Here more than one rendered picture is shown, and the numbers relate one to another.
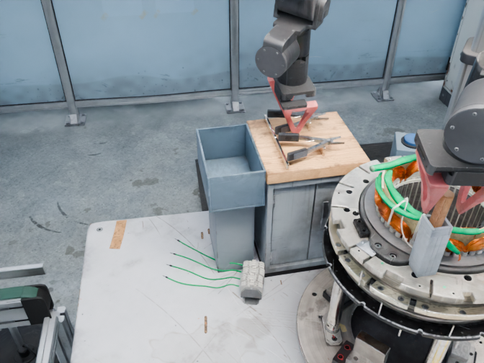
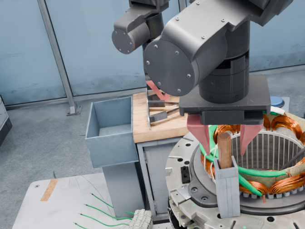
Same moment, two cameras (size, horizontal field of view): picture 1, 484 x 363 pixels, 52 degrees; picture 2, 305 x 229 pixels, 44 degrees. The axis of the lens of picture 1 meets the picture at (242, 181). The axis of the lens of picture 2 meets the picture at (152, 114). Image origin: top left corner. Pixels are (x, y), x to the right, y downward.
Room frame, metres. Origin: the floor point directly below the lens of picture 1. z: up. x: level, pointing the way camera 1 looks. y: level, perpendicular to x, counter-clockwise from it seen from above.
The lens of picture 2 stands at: (0.05, -0.26, 1.52)
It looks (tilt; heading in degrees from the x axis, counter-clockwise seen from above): 31 degrees down; 14
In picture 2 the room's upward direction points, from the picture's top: 10 degrees counter-clockwise
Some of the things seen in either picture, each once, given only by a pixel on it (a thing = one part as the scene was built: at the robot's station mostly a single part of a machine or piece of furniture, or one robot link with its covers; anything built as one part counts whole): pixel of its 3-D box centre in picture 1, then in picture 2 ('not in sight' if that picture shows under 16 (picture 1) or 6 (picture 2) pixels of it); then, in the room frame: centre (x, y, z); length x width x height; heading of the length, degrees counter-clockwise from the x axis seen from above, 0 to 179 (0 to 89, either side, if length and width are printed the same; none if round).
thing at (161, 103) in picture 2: (288, 137); (156, 103); (0.79, -0.09, 1.09); 0.04 x 0.01 x 0.02; 86
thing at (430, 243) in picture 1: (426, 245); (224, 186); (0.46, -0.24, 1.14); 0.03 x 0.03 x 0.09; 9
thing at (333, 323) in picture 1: (338, 295); not in sight; (0.56, -0.17, 0.91); 0.02 x 0.02 x 0.21
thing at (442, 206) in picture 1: (440, 210); (224, 153); (0.45, -0.25, 1.20); 0.02 x 0.02 x 0.06
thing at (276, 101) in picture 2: (413, 139); (273, 101); (0.86, -0.36, 1.04); 0.04 x 0.04 x 0.01
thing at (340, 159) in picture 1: (305, 145); (174, 110); (0.82, -0.13, 1.05); 0.20 x 0.19 x 0.02; 101
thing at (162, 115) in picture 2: (297, 154); (158, 116); (0.74, -0.10, 1.09); 0.04 x 0.01 x 0.02; 116
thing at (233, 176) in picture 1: (230, 204); (121, 162); (0.79, 0.03, 0.92); 0.17 x 0.11 x 0.28; 11
